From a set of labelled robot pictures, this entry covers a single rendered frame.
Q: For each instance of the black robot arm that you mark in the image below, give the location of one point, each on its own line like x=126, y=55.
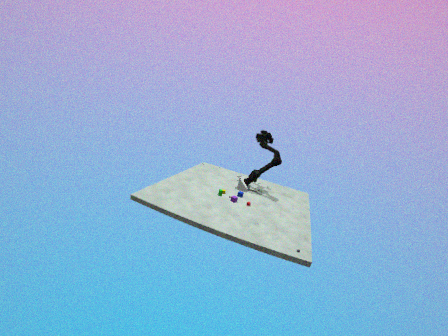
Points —
x=274, y=162

